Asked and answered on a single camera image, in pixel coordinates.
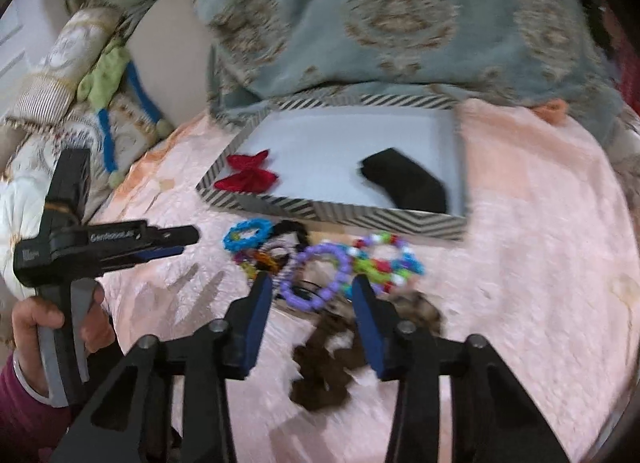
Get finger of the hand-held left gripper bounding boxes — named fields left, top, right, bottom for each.
left=145, top=226, right=201, bottom=249
left=135, top=244, right=185, bottom=262

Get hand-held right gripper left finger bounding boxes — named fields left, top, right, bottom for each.
left=50, top=273, right=275, bottom=463

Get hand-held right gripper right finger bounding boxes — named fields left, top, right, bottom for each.
left=351, top=274, right=571, bottom=463

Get blue beaded bracelet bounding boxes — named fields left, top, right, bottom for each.
left=222, top=218, right=273, bottom=252

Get twisted green blue bead bracelet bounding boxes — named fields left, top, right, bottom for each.
left=354, top=257, right=426, bottom=295

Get grey woven hair tie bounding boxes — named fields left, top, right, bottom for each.
left=265, top=243, right=302, bottom=285

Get rainbow beaded bracelet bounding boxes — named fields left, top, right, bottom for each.
left=235, top=248, right=281, bottom=280

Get leopard print bow scrunchie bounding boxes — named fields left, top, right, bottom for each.
left=290, top=292, right=446, bottom=412

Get purple beaded bracelet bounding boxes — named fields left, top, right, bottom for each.
left=281, top=243, right=353, bottom=313

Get mixed colour round bead bracelet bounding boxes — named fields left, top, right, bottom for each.
left=351, top=232, right=417, bottom=265

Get black scrunchie hair tie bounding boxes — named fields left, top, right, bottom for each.
left=272, top=220, right=311, bottom=254

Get striped cardboard box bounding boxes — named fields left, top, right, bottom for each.
left=196, top=94, right=471, bottom=241

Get person's left forearm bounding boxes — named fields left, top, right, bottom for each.
left=0, top=350, right=76, bottom=463

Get person's left hand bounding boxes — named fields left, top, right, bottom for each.
left=12, top=284, right=118, bottom=394

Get red fabric bow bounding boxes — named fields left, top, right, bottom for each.
left=213, top=149, right=279, bottom=192

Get black fuzzy hair accessory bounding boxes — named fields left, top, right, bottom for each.
left=357, top=147, right=448, bottom=214

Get green and blue plush toy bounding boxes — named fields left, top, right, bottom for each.
left=77, top=40, right=171, bottom=189

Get cream gold patterned quilt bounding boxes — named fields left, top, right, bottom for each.
left=0, top=8, right=176, bottom=269

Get beige plain pillow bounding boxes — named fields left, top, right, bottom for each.
left=126, top=0, right=217, bottom=130

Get blue damask cushion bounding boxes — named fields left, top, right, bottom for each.
left=175, top=0, right=626, bottom=116

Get red patterned clothes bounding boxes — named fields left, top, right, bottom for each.
left=605, top=6, right=640, bottom=111

